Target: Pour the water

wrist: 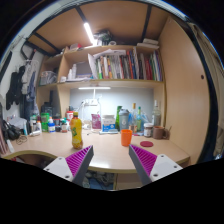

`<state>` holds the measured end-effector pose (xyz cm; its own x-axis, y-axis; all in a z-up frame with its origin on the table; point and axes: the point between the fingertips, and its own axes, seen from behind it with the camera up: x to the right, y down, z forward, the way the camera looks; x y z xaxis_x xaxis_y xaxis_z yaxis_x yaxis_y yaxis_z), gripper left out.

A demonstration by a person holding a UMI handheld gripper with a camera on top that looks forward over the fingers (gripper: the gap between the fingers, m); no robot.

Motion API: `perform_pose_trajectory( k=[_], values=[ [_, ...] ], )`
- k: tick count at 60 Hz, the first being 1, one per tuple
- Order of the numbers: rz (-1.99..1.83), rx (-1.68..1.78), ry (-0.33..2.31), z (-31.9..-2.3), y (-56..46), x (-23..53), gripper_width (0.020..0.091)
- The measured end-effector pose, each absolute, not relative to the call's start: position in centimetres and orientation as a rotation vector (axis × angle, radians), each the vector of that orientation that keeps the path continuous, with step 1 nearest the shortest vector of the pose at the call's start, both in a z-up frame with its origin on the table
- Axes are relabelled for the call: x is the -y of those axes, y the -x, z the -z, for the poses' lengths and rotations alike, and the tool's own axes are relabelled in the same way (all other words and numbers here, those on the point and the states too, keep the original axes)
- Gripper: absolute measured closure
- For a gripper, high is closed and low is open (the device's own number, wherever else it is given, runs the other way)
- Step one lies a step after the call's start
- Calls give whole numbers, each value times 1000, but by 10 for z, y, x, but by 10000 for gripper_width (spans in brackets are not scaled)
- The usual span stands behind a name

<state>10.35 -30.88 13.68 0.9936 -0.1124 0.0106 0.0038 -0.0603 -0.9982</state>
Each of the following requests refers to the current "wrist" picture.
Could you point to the white jar with red label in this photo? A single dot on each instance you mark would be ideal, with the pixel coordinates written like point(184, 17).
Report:
point(69, 115)

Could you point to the clear glass bottle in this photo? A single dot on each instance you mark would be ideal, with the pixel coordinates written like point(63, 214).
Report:
point(156, 116)

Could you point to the ceiling light strip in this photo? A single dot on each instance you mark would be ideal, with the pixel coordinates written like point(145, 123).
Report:
point(89, 33)

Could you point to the wooden shelf unit with books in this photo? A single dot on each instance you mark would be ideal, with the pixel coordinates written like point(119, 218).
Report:
point(113, 83)

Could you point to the white under-shelf light bar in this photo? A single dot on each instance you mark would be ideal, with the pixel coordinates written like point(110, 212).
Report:
point(94, 88)

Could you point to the flat round red coaster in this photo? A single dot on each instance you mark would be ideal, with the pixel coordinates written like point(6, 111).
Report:
point(146, 144)

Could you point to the pink pouch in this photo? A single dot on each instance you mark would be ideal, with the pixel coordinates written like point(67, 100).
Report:
point(96, 121)

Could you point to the blue and white carton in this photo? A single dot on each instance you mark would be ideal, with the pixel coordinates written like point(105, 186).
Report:
point(108, 124)

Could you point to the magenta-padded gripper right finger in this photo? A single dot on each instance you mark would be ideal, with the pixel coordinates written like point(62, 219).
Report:
point(165, 165)

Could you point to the grey hanging garment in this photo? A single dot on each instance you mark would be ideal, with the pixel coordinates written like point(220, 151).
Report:
point(30, 76)

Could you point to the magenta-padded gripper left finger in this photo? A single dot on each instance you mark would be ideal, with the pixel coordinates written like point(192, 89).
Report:
point(56, 167)

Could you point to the white bottle with blue label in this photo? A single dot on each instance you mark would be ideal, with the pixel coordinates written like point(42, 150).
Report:
point(51, 126)

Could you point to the brown mug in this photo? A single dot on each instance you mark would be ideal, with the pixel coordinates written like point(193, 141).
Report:
point(158, 132)

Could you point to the tall green bottle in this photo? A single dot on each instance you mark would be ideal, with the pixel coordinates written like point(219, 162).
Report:
point(117, 116)

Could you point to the white-lidded jar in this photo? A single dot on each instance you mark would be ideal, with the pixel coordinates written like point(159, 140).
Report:
point(148, 130)

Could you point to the black hanging jacket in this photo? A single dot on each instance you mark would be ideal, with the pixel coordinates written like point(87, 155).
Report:
point(14, 88)

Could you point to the black bag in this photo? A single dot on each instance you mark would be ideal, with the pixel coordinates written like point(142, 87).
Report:
point(10, 131)

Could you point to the green container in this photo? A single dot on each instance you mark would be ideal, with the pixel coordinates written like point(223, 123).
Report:
point(44, 120)

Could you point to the orange plastic cup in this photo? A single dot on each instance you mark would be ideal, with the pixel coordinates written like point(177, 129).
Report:
point(126, 137)

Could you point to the yellow drink bottle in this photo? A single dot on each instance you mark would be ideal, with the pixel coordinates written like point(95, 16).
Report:
point(76, 131)

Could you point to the clear bottle with green cap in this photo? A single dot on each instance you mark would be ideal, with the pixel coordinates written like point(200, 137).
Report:
point(139, 120)

